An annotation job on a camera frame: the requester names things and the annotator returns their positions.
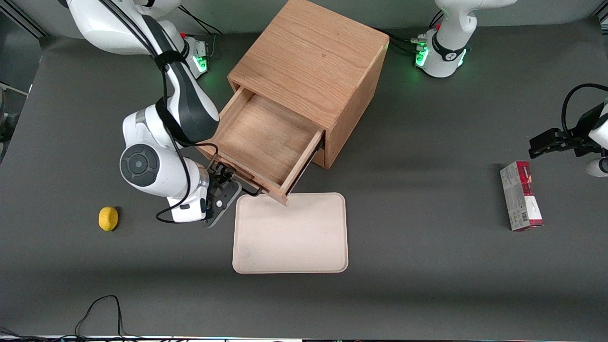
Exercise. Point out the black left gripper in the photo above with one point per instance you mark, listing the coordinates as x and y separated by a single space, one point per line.
580 138

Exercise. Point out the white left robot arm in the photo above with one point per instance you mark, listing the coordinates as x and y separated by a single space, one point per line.
446 52

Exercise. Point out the dark metal frame rail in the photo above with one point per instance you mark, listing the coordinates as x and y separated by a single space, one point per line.
604 21
28 23

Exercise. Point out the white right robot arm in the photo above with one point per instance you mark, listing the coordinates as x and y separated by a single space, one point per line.
164 183

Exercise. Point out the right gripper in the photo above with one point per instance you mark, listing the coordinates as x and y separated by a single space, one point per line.
221 174

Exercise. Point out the wooden drawer cabinet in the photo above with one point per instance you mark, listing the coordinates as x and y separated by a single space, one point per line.
313 57

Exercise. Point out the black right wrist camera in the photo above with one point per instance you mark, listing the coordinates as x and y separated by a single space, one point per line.
223 173

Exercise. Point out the red plaid cardboard box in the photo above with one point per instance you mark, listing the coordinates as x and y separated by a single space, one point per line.
515 199

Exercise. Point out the cream rectangular tray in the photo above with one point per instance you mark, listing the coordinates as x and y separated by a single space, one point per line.
294 237

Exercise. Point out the yellow lemon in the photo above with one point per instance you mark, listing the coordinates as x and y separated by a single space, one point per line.
108 219

